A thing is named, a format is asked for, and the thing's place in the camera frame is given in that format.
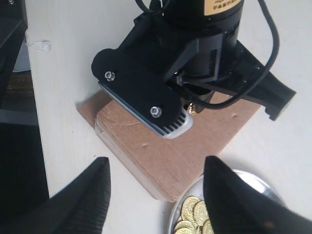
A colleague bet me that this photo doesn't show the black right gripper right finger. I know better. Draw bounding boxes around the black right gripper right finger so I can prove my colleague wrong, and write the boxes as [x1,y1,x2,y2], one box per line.
[203,156,312,234]

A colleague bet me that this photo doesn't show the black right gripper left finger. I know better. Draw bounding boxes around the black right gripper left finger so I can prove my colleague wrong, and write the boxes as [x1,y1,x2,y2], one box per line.
[48,157,111,234]

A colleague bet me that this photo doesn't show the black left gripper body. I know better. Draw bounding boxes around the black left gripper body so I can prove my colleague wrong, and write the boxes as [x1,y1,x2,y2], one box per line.
[91,12,295,120]

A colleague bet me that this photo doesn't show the gold coin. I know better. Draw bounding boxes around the gold coin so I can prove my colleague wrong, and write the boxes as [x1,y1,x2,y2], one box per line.
[187,103,197,116]

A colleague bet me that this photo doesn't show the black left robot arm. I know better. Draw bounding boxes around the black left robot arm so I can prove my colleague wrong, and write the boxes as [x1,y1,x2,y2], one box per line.
[91,0,295,127]

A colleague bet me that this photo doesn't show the brown cardboard box with slot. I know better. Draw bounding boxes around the brown cardboard box with slot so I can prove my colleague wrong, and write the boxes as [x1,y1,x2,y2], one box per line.
[90,91,259,202]

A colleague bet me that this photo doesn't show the round silver metal plate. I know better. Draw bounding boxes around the round silver metal plate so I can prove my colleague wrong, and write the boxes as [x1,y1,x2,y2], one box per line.
[167,169,287,234]

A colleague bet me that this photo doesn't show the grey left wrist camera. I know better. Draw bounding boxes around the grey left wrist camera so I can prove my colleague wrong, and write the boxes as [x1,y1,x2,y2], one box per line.
[97,69,195,139]

